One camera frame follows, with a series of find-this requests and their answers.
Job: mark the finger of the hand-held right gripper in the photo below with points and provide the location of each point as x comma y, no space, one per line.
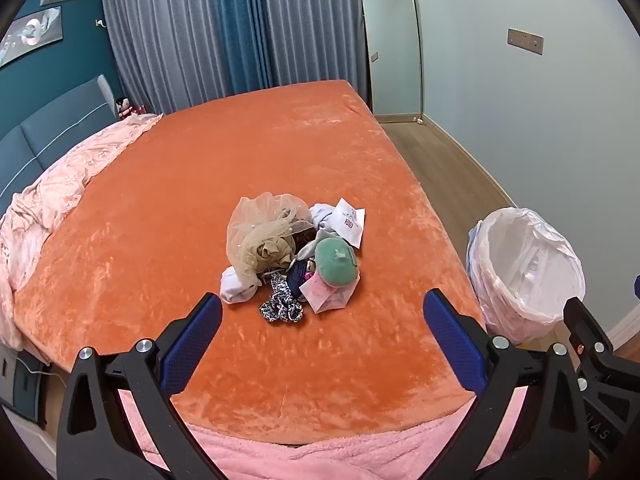
585,330
637,287

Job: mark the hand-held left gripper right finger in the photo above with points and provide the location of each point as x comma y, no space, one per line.
455,345

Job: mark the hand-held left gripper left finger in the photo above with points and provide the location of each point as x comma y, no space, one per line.
192,345

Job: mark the bin with white bag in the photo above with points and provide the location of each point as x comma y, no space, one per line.
525,280

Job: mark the white paper packet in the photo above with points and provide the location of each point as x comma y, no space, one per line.
350,222

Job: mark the white sock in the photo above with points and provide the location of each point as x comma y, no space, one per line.
237,287

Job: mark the leopard print scrunchie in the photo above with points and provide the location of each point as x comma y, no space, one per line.
280,305

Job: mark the blue plastic bag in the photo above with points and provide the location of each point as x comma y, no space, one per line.
474,240

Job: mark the dark blue cloth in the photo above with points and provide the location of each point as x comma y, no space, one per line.
297,280

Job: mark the beige tulle cloth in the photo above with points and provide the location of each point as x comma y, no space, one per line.
250,230

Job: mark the pink plastic pouch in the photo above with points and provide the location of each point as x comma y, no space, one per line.
322,297

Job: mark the green beret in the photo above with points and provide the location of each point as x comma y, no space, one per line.
335,260

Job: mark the dark red velvet scrunchie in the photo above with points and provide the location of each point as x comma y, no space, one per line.
302,238

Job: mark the dark nightstand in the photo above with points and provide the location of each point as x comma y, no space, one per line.
25,390

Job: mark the pink fleece blanket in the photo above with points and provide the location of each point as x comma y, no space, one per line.
325,460

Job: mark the grey sock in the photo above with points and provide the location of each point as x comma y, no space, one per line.
322,215

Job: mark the pink floral quilt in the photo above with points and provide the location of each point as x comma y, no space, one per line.
65,175

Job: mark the orange fleece bed blanket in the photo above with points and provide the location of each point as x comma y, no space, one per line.
300,160

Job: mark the small doll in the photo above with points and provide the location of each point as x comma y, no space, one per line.
125,106

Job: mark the teal padded headboard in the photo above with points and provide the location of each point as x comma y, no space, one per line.
55,130

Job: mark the standing floor mirror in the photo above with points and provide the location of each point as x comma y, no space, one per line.
392,50

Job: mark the grey curtain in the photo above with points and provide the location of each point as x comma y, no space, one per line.
160,35

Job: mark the blue curtain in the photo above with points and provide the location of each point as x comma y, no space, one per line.
245,20

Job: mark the brown wall switch panel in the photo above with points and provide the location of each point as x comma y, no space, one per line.
525,41

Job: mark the framed wall picture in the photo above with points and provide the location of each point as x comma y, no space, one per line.
30,35

